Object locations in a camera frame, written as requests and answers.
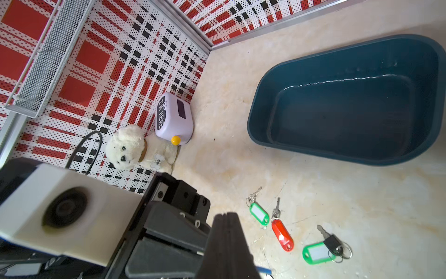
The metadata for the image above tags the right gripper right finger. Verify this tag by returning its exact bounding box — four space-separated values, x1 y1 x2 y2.
227 212 260 279

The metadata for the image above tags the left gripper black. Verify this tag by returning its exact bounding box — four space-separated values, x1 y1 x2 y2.
101 173 211 279

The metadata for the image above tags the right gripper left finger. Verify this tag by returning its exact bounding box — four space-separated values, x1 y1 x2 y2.
195 213 228 279

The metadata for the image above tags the key with blue tag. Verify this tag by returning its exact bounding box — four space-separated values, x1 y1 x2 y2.
256 266 274 279

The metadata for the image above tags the key with red tag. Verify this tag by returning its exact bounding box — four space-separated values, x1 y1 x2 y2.
271 197 294 252

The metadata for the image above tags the black key with green tag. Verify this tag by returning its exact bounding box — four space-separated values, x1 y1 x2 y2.
302 225 353 265

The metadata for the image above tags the teal plastic storage box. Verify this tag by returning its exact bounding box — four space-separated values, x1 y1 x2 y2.
247 34 446 166

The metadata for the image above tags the white plush bear toy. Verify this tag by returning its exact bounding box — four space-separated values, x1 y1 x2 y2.
105 124 178 174

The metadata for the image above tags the purple clock with yellow knob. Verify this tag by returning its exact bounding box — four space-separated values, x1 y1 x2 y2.
155 93 194 146

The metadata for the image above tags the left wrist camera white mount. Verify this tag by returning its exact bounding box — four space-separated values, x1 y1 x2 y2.
1 158 142 266

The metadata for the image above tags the white wire mesh shelf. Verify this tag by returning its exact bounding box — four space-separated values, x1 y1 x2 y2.
4 1 95 118

